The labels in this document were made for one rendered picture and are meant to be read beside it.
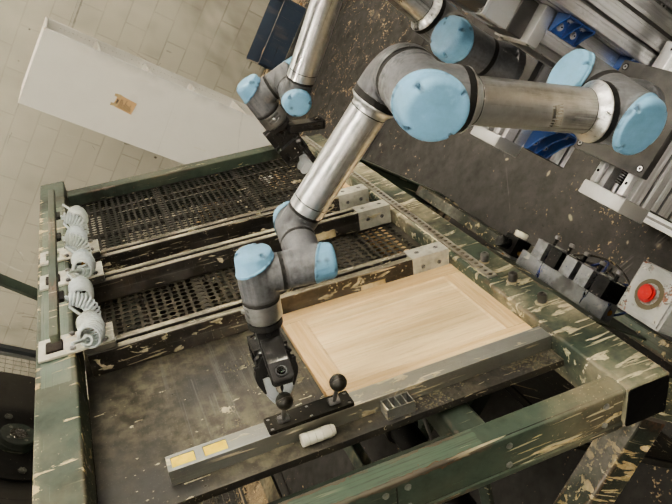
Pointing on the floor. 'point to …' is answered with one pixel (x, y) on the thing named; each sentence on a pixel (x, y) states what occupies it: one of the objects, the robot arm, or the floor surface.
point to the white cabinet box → (134, 99)
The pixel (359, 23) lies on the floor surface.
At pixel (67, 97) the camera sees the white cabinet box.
